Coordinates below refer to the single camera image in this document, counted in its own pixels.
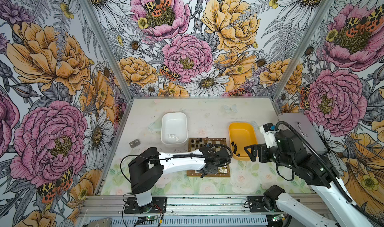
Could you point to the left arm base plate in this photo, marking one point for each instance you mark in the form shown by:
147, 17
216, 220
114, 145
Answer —
157, 206

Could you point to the white plastic bin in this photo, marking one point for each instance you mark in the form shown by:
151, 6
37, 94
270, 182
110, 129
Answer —
174, 123

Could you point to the small grey metal bracket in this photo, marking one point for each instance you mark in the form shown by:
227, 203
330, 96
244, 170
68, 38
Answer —
134, 143

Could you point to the aluminium frame rail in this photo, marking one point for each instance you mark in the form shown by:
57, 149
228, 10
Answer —
193, 205

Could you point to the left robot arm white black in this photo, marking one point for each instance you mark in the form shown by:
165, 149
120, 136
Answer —
147, 168

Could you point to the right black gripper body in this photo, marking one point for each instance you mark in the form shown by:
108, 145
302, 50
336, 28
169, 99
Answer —
266, 155

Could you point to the silver metal case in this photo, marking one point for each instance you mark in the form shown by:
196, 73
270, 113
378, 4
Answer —
301, 124

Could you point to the yellow plastic bin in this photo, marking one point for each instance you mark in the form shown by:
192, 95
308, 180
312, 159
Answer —
243, 135

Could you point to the wooden chess board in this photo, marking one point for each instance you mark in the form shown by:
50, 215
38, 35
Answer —
196, 144

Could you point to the green circuit board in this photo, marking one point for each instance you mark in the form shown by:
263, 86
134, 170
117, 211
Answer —
152, 217

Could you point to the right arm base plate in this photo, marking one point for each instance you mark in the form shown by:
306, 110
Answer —
261, 204

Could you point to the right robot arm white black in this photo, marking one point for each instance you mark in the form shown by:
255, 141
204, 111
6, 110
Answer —
287, 146

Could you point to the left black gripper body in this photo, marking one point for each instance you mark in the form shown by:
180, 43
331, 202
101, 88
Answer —
212, 171

